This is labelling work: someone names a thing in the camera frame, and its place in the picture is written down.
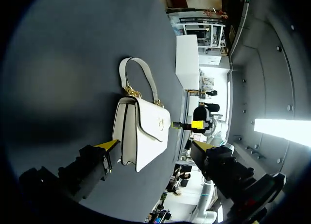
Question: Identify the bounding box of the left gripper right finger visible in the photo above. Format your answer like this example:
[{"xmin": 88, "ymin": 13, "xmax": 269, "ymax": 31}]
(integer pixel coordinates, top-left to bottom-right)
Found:
[{"xmin": 190, "ymin": 139, "xmax": 255, "ymax": 200}]

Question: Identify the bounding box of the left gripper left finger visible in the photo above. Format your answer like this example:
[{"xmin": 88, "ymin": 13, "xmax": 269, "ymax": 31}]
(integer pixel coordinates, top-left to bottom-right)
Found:
[{"xmin": 57, "ymin": 138, "xmax": 121, "ymax": 200}]

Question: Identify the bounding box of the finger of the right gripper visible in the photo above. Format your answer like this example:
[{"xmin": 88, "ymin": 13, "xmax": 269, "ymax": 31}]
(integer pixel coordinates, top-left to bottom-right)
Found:
[
  {"xmin": 191, "ymin": 120, "xmax": 206, "ymax": 130},
  {"xmin": 171, "ymin": 121, "xmax": 193, "ymax": 131}
]

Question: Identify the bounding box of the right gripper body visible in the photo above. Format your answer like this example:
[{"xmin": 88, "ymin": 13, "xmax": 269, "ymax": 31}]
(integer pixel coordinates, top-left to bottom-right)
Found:
[{"xmin": 192, "ymin": 103, "xmax": 221, "ymax": 135}]

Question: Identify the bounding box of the white leather handbag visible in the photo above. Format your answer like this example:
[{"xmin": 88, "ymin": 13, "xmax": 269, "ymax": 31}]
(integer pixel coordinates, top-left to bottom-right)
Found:
[{"xmin": 111, "ymin": 56, "xmax": 172, "ymax": 173}]

